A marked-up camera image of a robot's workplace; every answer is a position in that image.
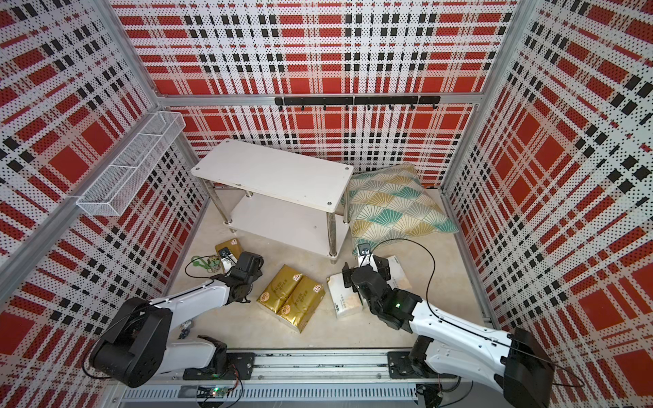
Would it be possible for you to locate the gold tissue pack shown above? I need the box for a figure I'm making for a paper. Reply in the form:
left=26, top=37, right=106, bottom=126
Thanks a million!
left=215, top=238, right=243, bottom=260
left=277, top=276, right=325, bottom=333
left=257, top=265, right=304, bottom=314

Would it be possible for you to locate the black wall hook rail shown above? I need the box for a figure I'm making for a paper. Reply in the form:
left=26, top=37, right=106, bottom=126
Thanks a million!
left=274, top=95, right=441, bottom=109

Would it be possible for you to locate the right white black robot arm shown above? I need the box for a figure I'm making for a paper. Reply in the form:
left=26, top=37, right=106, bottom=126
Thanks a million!
left=342, top=257, right=554, bottom=407

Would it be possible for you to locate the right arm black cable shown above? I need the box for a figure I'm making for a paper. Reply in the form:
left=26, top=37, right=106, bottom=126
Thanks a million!
left=364, top=238, right=585, bottom=389

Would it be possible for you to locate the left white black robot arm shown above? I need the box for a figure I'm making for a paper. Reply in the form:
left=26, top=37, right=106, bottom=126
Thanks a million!
left=88, top=252, right=264, bottom=388

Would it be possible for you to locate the white wire mesh basket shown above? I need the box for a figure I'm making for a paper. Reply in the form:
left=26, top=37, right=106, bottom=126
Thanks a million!
left=77, top=112, right=185, bottom=216

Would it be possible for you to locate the green circuit board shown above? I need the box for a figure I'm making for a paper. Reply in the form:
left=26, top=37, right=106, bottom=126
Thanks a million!
left=197, top=386, right=233, bottom=401

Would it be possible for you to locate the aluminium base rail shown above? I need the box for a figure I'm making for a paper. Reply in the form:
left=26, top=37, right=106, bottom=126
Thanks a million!
left=101, top=347, right=460, bottom=408

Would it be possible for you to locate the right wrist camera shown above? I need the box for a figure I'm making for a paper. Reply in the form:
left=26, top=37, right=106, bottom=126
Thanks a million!
left=357, top=242, right=372, bottom=257

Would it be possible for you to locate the white tissue pack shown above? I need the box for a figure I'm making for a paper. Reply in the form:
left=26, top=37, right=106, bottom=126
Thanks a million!
left=387, top=256, right=413, bottom=291
left=353, top=254, right=378, bottom=276
left=328, top=274, right=363, bottom=320

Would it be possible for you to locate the white two-tier shelf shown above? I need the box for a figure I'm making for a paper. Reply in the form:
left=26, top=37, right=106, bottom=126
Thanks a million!
left=191, top=139, right=353, bottom=262

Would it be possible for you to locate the green figure keychain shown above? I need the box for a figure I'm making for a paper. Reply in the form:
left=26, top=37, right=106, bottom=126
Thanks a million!
left=191, top=255, right=223, bottom=273

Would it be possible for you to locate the green gold patterned cushion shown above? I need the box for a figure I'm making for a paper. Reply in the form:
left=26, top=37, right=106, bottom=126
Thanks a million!
left=346, top=165, right=458, bottom=248

